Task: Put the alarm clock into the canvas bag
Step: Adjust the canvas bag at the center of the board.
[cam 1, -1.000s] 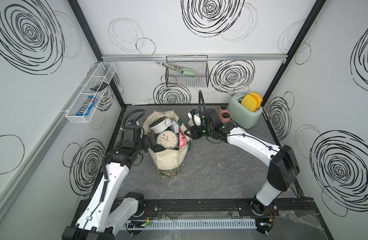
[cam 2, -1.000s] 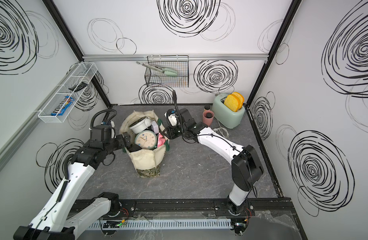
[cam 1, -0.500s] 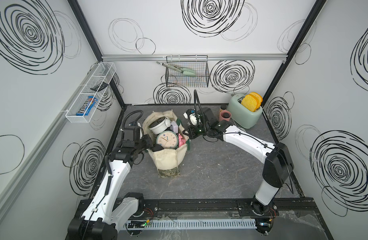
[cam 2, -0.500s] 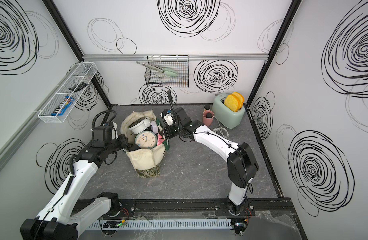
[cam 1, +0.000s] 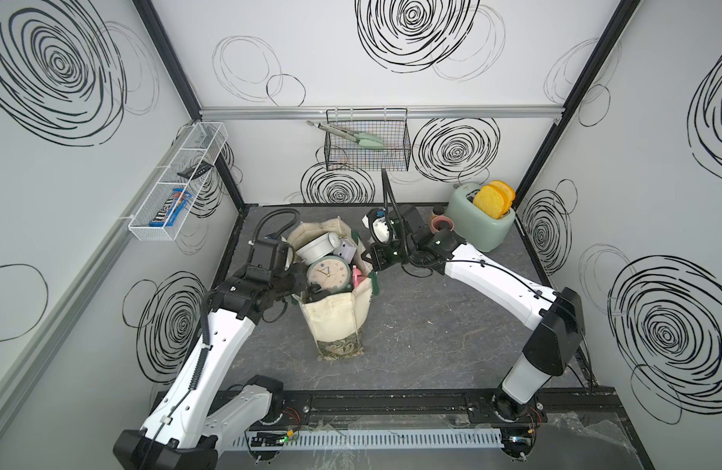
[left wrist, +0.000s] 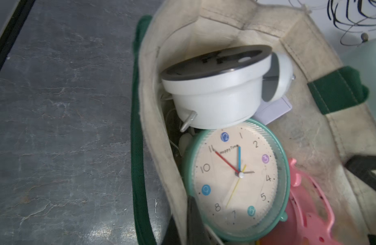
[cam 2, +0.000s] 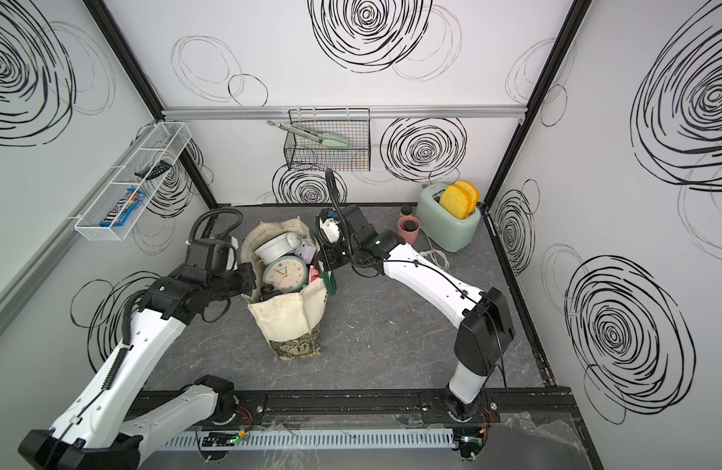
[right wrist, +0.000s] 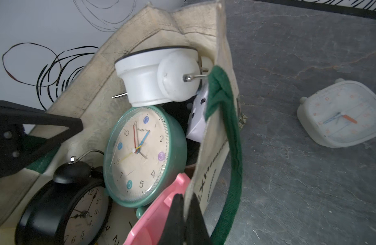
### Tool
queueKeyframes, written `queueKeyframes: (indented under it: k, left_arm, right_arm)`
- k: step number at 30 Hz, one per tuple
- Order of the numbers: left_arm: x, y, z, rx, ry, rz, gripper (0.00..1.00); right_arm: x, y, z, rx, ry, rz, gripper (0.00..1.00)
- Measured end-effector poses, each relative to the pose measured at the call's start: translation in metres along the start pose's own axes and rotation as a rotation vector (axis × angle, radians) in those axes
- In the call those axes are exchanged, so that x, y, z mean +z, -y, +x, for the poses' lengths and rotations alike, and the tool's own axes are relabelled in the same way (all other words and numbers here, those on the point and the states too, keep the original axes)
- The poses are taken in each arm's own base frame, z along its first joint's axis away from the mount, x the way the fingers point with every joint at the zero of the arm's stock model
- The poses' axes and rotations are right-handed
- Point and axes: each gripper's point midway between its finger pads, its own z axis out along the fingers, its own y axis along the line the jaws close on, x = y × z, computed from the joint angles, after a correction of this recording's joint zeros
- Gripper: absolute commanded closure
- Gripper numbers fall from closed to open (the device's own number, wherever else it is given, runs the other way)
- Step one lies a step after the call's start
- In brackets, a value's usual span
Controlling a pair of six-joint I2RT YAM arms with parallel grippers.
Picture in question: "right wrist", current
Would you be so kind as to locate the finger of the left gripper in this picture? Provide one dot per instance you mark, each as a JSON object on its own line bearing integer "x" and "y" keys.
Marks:
{"x": 19, "y": 149}

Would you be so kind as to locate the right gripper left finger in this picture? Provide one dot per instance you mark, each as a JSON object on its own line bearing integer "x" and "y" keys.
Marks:
{"x": 174, "y": 229}

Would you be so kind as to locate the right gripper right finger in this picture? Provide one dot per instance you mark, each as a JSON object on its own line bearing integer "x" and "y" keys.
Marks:
{"x": 196, "y": 232}

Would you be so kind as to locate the pink round alarm clock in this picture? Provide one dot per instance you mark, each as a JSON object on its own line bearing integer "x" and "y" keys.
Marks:
{"x": 150, "y": 226}

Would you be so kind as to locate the cream canvas tote bag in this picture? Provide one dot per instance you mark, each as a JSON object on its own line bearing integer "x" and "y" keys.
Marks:
{"x": 202, "y": 26}

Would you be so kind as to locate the small black twin bell clock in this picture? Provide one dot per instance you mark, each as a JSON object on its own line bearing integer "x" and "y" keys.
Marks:
{"x": 71, "y": 209}

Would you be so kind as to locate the green round alarm clock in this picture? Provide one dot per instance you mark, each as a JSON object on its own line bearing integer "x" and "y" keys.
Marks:
{"x": 146, "y": 151}

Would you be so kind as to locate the small white square clock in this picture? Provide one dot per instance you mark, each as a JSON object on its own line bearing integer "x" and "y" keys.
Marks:
{"x": 197, "y": 123}

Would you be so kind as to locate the white twin bell clock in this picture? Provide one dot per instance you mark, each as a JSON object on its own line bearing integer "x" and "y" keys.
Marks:
{"x": 162, "y": 75}

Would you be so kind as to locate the yellow rectangular alarm clock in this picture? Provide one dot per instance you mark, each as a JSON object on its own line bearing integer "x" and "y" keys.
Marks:
{"x": 120, "y": 222}

